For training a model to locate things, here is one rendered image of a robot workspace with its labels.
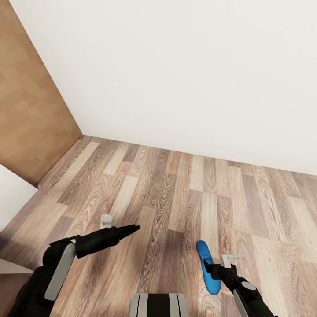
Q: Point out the robot trunk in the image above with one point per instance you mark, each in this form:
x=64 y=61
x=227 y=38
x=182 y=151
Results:
x=158 y=305

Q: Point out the sliding door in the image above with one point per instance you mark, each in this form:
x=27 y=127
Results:
x=36 y=126

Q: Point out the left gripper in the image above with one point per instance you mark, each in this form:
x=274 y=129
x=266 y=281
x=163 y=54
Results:
x=107 y=237

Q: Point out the sandal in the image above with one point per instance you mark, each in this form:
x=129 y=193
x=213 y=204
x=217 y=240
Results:
x=213 y=286

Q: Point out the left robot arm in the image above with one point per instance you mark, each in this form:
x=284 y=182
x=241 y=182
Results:
x=37 y=297

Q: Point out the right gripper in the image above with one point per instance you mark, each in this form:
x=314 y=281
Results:
x=219 y=272

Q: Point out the bench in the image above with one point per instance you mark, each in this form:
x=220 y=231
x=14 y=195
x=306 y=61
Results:
x=12 y=278

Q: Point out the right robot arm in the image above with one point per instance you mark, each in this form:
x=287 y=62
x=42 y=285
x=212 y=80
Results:
x=247 y=297

